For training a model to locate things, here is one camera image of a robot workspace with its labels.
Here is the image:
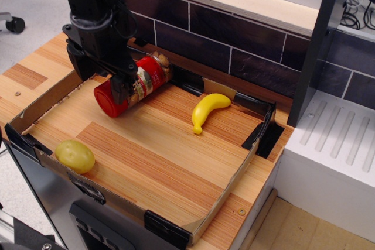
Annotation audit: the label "black office chair caster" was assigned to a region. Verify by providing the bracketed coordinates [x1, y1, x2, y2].
[1, 12, 25, 34]

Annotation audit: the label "red-lidded spice bottle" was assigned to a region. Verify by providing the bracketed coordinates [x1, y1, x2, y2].
[94, 51, 173, 118]

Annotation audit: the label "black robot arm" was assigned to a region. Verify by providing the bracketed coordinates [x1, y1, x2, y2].
[63, 0, 138, 105]

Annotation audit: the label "black panel with buttons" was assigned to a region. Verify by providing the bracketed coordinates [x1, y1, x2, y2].
[69, 203, 136, 250]

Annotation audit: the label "yellow toy potato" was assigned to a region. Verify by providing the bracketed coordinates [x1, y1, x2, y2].
[54, 139, 95, 174]

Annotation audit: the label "dark shelf frame with tiles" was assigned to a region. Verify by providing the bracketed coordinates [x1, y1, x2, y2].
[126, 0, 340, 126]

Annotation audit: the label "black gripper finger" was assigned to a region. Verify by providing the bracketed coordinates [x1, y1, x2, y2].
[66, 40, 99, 81]
[110, 73, 138, 105]

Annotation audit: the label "cardboard fence with black tape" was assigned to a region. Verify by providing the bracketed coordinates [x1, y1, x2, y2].
[4, 37, 285, 247]

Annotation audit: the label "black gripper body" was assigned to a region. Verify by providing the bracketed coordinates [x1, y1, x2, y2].
[63, 20, 138, 76]

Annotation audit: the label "yellow toy banana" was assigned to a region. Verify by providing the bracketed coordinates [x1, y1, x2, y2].
[191, 93, 231, 135]

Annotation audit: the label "white ridged drainboard unit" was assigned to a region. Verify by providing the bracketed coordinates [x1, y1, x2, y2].
[275, 91, 374, 241]

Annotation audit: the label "black cables in background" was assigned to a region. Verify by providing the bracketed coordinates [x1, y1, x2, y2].
[339, 0, 375, 31]

